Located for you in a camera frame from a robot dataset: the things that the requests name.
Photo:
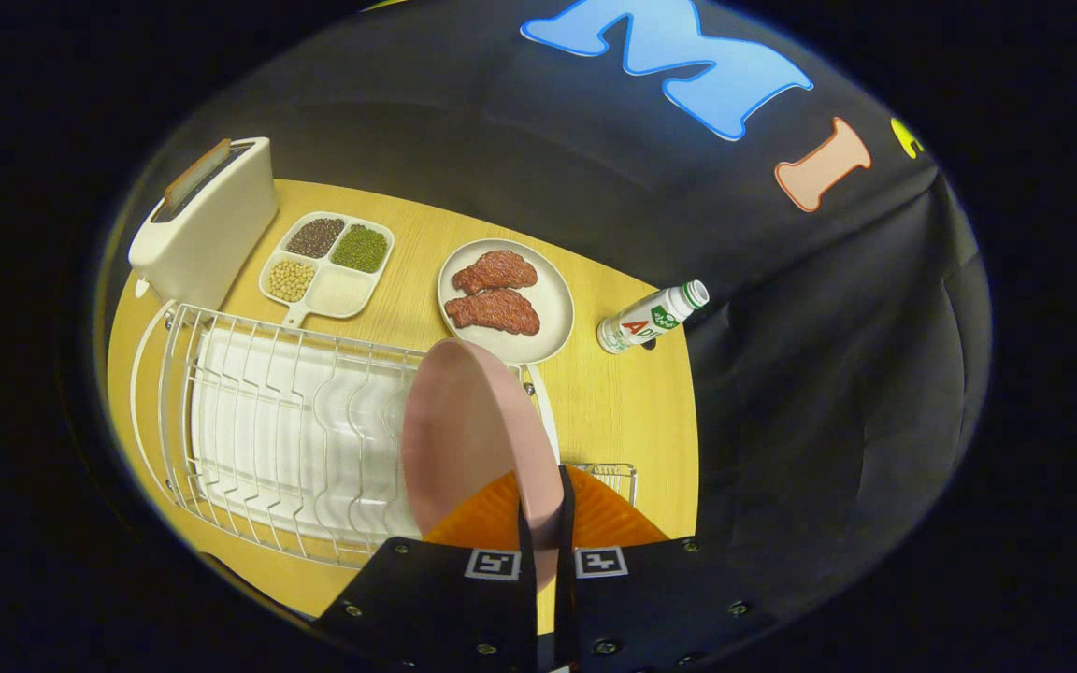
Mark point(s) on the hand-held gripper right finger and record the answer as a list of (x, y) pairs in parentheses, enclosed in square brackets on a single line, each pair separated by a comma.
[(651, 608)]

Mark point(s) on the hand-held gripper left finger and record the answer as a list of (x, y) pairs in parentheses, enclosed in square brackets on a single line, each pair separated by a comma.
[(445, 608)]

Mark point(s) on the pink plate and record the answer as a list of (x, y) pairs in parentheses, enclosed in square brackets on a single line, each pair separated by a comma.
[(464, 430)]

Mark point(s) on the beige plate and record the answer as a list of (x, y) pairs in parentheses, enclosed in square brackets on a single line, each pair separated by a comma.
[(555, 304)]

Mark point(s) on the white drip tray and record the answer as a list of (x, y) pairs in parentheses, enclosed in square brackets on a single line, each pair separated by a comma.
[(258, 430)]

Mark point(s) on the white drink bottle green label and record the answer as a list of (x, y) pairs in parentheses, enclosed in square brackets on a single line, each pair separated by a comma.
[(646, 322)]

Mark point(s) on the black backdrop cloth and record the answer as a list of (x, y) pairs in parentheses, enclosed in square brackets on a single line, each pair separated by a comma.
[(828, 374)]

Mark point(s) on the brown meat slice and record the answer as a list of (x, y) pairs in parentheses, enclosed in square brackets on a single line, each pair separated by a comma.
[(496, 271), (496, 311)]

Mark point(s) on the pile of white rice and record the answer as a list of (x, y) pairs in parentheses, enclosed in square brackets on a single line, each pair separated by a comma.
[(340, 293)]

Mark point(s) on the white divided tray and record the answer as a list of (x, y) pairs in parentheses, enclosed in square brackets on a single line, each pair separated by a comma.
[(380, 280)]

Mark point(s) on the pile of yellow soybeans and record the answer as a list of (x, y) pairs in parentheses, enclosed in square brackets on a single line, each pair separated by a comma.
[(292, 280)]

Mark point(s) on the pile of green beans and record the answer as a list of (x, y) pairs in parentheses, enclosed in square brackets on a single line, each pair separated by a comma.
[(360, 249)]

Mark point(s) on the pile of dark beans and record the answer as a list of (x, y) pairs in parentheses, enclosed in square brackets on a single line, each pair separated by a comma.
[(316, 237)]

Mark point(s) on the white toaster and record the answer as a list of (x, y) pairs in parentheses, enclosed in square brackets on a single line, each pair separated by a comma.
[(211, 234)]

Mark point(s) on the toast slice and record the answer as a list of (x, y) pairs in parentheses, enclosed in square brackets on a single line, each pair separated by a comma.
[(194, 175)]

